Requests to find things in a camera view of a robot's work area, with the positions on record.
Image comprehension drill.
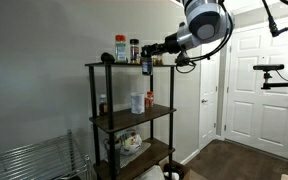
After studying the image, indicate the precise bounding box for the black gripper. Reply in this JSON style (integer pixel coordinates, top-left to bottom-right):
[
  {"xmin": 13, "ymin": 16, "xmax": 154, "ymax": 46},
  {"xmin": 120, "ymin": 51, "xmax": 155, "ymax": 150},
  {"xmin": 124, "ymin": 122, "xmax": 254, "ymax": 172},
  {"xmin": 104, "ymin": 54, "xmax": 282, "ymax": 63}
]
[{"xmin": 140, "ymin": 32, "xmax": 182, "ymax": 58}]

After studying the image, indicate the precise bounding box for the wide white panelled door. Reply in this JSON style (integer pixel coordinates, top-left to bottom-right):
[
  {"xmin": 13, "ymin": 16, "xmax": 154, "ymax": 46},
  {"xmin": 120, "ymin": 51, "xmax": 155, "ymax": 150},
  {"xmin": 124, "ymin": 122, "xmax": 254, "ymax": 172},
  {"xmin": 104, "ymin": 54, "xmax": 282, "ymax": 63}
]
[{"xmin": 224, "ymin": 23, "xmax": 288, "ymax": 161}]

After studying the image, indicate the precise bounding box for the white bag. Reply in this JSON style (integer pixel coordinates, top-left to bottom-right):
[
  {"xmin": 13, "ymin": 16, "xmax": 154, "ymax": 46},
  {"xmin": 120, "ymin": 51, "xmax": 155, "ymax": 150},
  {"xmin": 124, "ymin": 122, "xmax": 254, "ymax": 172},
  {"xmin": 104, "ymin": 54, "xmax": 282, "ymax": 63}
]
[{"xmin": 135, "ymin": 164, "xmax": 167, "ymax": 180}]

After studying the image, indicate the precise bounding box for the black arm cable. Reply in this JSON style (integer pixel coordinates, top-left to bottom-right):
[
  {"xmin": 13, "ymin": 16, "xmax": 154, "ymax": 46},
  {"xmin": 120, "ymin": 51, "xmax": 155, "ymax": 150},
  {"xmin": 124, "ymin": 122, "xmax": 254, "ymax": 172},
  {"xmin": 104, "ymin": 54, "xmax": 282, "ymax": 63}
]
[
  {"xmin": 175, "ymin": 9, "xmax": 236, "ymax": 74},
  {"xmin": 261, "ymin": 0, "xmax": 288, "ymax": 38}
]

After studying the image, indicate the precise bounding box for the small brown bottle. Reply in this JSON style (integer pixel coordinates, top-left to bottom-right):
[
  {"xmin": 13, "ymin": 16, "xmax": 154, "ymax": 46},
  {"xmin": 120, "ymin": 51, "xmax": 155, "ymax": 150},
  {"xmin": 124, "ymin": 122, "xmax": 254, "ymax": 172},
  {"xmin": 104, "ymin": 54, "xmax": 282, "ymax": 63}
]
[{"xmin": 98, "ymin": 94, "xmax": 108, "ymax": 117}]

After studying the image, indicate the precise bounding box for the white mesh mat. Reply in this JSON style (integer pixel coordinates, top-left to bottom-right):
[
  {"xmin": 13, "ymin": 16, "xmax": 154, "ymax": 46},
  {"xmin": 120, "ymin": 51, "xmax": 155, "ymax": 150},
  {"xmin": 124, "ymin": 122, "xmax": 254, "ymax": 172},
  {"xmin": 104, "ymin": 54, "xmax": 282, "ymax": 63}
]
[{"xmin": 119, "ymin": 141, "xmax": 152, "ymax": 169}]

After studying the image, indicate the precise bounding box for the narrow white panelled door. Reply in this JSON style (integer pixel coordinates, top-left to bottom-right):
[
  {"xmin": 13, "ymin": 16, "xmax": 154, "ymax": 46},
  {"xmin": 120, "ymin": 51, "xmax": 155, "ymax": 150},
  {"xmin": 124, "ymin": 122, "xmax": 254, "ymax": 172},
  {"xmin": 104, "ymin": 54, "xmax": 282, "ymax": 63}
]
[{"xmin": 198, "ymin": 44, "xmax": 222, "ymax": 151}]

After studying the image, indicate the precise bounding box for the chrome wire rack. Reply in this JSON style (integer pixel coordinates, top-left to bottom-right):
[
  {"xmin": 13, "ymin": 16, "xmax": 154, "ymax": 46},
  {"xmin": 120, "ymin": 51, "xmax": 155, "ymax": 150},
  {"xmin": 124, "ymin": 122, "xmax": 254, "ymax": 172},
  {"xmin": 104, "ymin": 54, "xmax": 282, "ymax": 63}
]
[{"xmin": 0, "ymin": 129, "xmax": 95, "ymax": 180}]

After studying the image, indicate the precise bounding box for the dark grey water bottle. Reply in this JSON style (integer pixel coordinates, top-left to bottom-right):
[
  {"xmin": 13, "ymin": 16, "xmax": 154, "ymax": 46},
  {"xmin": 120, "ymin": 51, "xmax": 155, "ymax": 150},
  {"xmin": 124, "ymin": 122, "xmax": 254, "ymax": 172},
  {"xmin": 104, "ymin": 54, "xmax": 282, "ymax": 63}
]
[{"xmin": 103, "ymin": 138, "xmax": 122, "ymax": 176}]

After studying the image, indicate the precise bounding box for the black round object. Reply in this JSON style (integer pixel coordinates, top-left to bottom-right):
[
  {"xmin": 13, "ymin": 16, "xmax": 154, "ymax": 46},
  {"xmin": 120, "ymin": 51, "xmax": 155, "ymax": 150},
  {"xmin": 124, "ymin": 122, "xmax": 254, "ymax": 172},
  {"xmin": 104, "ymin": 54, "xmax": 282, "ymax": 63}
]
[{"xmin": 100, "ymin": 52, "xmax": 116, "ymax": 64}]

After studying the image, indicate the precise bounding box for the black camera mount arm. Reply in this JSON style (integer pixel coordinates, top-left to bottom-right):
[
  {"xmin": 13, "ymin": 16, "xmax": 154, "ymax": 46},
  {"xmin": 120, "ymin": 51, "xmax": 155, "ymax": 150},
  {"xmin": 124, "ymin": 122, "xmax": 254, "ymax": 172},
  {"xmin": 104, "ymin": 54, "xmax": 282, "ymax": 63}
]
[{"xmin": 261, "ymin": 70, "xmax": 288, "ymax": 92}]

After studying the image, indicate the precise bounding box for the black round bowl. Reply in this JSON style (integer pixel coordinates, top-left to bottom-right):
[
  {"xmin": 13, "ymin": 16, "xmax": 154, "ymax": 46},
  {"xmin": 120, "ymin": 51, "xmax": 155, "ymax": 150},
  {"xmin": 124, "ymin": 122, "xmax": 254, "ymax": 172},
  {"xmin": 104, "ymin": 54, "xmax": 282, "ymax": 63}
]
[{"xmin": 162, "ymin": 162, "xmax": 185, "ymax": 180}]

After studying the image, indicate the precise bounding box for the white cylindrical container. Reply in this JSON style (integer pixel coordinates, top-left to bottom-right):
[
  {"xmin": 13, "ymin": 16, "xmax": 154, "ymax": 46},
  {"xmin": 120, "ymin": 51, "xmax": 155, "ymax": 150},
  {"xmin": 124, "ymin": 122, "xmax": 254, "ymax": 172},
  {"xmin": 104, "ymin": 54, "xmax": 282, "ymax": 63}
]
[{"xmin": 130, "ymin": 92, "xmax": 146, "ymax": 115}]

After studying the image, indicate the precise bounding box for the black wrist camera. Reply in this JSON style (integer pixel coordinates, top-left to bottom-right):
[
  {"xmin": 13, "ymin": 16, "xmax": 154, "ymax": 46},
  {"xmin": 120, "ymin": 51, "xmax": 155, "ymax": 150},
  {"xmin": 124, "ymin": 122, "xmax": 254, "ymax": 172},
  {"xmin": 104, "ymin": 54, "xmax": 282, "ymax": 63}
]
[{"xmin": 175, "ymin": 49, "xmax": 192, "ymax": 66}]

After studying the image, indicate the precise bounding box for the bowl with items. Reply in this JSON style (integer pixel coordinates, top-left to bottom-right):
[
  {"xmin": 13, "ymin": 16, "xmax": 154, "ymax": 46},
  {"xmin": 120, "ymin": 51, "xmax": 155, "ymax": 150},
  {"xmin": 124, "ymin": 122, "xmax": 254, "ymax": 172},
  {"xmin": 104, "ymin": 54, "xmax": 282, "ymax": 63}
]
[{"xmin": 118, "ymin": 129, "xmax": 143, "ymax": 156}]

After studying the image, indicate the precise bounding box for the black-lid dark seasoning jar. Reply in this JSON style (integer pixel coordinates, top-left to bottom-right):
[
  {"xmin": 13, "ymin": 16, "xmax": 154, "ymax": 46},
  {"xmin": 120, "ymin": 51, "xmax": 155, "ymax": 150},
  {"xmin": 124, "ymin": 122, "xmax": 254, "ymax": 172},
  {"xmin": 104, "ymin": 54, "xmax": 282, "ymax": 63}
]
[{"xmin": 129, "ymin": 38, "xmax": 140, "ymax": 65}]

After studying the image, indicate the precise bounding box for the dark wood black-post shelf unit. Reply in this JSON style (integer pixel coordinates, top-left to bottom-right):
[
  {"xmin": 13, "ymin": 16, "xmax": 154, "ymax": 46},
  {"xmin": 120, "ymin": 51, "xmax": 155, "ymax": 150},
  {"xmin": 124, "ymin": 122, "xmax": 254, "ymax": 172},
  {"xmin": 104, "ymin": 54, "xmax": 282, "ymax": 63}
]
[{"xmin": 84, "ymin": 61, "xmax": 178, "ymax": 180}]

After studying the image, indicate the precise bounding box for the red-lid spice jar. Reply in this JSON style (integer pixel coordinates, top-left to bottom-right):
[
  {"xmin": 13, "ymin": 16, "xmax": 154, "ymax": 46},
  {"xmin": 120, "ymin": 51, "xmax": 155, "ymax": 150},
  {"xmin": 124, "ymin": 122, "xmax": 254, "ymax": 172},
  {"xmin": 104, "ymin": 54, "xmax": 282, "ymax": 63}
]
[{"xmin": 114, "ymin": 34, "xmax": 127, "ymax": 64}]

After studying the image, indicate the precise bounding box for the black stereo camera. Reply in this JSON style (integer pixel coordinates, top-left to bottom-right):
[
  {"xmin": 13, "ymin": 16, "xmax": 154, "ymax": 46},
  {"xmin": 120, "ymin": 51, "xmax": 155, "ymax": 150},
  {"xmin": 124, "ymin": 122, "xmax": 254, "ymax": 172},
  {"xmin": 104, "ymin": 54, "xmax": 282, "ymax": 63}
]
[{"xmin": 253, "ymin": 64, "xmax": 285, "ymax": 72}]

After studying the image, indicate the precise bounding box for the small red box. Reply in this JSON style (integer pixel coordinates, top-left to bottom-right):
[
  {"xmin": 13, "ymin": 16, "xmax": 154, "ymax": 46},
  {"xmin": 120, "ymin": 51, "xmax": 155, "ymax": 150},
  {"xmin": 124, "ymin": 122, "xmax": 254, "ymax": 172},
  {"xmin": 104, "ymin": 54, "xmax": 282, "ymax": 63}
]
[{"xmin": 145, "ymin": 91, "xmax": 155, "ymax": 108}]

